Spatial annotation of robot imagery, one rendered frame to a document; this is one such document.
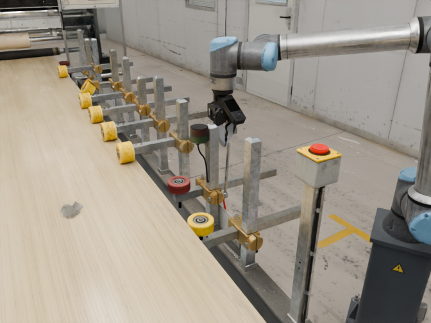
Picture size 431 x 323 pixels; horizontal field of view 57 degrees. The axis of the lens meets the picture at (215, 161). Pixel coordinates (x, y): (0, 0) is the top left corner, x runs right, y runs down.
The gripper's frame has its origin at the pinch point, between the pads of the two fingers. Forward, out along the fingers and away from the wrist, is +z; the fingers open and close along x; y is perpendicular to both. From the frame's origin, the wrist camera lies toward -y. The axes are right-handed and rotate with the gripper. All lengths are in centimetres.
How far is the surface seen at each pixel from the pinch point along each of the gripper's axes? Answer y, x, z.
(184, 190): -4.7, 18.7, 11.8
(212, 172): -6.5, 8.6, 6.4
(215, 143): -6.4, 7.6, -4.1
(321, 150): -57, 9, -22
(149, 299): -48, 46, 11
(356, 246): 21, -108, 101
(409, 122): 103, -252, 70
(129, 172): 14.6, 32.1, 10.7
